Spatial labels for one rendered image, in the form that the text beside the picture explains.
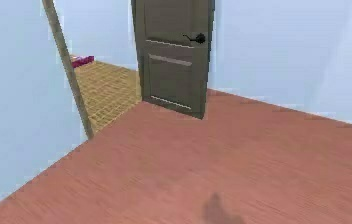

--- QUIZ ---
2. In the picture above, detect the dark grey-brown room door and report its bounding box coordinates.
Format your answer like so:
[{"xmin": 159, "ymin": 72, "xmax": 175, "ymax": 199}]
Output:
[{"xmin": 130, "ymin": 0, "xmax": 216, "ymax": 120}]

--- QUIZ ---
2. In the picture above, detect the magenta block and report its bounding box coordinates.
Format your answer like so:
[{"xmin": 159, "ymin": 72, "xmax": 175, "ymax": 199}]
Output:
[{"xmin": 71, "ymin": 55, "xmax": 95, "ymax": 69}]

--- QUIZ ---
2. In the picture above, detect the black door handle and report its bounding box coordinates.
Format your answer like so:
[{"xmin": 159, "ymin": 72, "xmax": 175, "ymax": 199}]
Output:
[{"xmin": 182, "ymin": 32, "xmax": 207, "ymax": 45}]

